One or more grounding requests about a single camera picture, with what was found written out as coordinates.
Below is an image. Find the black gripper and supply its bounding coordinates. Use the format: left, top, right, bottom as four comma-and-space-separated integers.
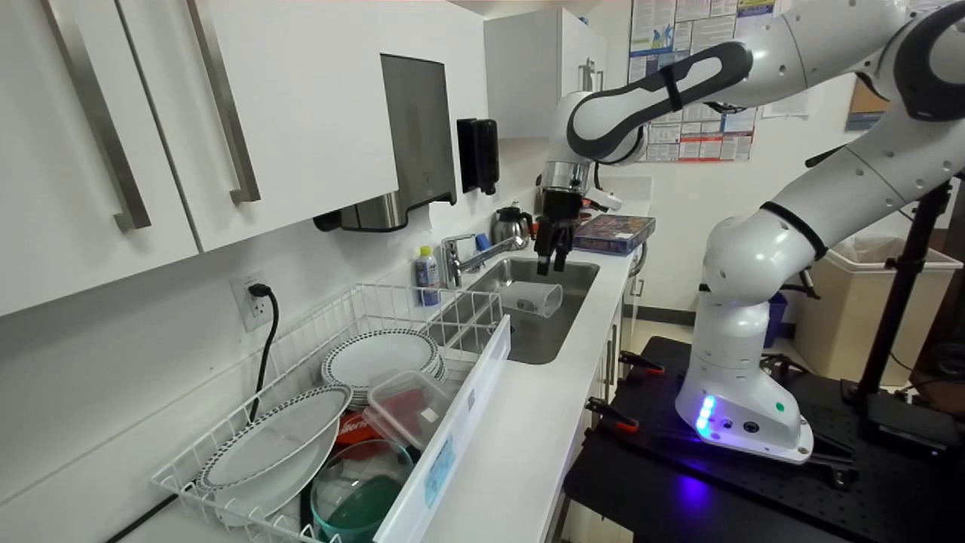
535, 183, 585, 278

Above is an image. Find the white plate with dotted rim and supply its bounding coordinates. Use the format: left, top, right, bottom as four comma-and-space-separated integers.
199, 382, 357, 494

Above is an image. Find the stainless steel sink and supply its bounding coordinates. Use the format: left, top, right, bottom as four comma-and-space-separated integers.
462, 253, 603, 369

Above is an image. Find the white deep plate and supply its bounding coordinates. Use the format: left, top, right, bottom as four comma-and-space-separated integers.
320, 329, 446, 406

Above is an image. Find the clear plastic tub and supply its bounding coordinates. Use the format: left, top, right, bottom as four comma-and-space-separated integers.
498, 278, 568, 321

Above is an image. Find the steel coffee carafe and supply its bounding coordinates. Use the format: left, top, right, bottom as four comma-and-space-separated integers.
490, 206, 536, 253

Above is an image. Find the dark blue box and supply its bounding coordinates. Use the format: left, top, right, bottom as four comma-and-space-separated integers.
569, 212, 657, 258

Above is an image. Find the chrome faucet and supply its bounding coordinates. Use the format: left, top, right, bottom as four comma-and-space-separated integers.
439, 232, 515, 288

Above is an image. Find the black soap dispenser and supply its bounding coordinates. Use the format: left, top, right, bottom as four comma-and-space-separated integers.
455, 116, 502, 195

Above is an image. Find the stainless paper towel dispenser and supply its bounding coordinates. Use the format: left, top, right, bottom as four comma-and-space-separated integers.
311, 52, 462, 234

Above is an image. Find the clear plastic food container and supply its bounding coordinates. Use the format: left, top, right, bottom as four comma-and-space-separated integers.
364, 369, 457, 452

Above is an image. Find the white drain tray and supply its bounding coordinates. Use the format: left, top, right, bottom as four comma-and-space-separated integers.
372, 314, 513, 543

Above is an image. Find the white paper notice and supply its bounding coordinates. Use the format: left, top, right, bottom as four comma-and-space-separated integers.
673, 0, 740, 52
628, 0, 677, 85

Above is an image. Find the red plastic item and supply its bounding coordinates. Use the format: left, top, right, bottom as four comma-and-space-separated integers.
337, 406, 389, 452

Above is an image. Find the black robot table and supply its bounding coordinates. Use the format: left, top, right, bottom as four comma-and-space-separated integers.
560, 336, 965, 543

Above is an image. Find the white upper cabinet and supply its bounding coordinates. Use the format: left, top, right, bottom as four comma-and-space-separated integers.
0, 0, 400, 321

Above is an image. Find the beige trash bin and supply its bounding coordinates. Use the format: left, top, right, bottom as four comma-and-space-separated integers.
792, 234, 965, 390

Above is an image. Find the green glass bowl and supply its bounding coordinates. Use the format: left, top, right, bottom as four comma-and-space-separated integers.
308, 441, 416, 543

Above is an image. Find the orange framed poster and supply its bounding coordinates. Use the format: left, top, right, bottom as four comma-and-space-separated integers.
844, 74, 892, 132

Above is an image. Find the white wire dish rack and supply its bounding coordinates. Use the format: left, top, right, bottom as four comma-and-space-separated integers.
147, 281, 510, 543

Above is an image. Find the red handled clamp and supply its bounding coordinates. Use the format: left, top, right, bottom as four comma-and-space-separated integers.
585, 397, 641, 437
619, 349, 668, 381

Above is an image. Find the small white wall cabinet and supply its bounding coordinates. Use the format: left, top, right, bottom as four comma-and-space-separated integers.
480, 7, 611, 145

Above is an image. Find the black power cord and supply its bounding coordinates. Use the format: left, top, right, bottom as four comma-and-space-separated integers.
103, 281, 284, 543

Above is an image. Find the white wall outlet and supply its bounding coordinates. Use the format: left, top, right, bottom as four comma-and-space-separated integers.
231, 268, 278, 332

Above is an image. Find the black camera stand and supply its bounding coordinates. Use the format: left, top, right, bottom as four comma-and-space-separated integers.
854, 177, 965, 456

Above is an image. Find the steel cabinet handle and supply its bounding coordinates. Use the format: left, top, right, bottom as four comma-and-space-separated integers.
38, 0, 154, 234
185, 0, 265, 207

